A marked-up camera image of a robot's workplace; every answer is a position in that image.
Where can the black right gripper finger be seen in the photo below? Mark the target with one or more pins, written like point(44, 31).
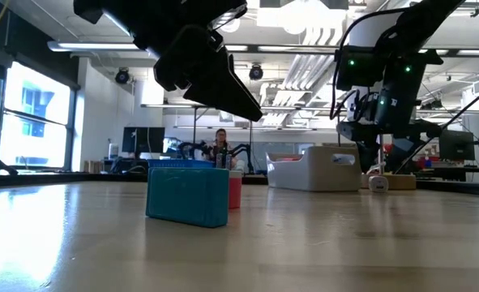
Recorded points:
point(369, 154)
point(399, 158)

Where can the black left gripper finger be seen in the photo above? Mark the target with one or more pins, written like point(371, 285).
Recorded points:
point(168, 75)
point(215, 77)

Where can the black background robot arm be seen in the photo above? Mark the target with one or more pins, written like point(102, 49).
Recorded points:
point(243, 148)
point(192, 148)

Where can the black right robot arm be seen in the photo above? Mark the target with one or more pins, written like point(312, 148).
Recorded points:
point(421, 16)

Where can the small white charger cube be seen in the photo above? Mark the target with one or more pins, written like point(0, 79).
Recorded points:
point(378, 183)

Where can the white plastic basket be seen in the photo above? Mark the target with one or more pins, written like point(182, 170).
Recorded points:
point(316, 174)

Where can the black computer monitor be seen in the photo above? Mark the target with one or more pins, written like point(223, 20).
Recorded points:
point(144, 140)
point(456, 144)

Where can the person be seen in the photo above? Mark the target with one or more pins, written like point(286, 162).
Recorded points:
point(221, 148)

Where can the ceiling light strip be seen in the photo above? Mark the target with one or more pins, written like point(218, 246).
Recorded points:
point(93, 45)

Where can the blue plastic bin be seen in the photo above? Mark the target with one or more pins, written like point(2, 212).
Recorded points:
point(182, 164)

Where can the white jug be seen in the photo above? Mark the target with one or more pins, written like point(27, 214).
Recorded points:
point(113, 151)

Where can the brown cardboard boxes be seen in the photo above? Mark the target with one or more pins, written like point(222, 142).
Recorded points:
point(93, 166)

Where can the teal rectangular case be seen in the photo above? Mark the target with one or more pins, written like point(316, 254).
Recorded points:
point(186, 196)

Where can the large window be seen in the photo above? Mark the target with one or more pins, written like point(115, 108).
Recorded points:
point(32, 138)

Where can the black metal frame stand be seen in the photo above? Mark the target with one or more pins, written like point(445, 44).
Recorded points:
point(198, 107)

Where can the black ceiling camera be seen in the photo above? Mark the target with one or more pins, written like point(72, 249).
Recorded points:
point(122, 76)
point(255, 72)

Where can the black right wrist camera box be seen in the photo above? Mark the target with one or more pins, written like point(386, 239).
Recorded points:
point(356, 67)

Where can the red white-faced wall charger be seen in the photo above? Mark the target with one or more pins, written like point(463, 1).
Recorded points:
point(236, 192)

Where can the black aluminium table frame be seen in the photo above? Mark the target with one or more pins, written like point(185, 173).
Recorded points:
point(101, 177)

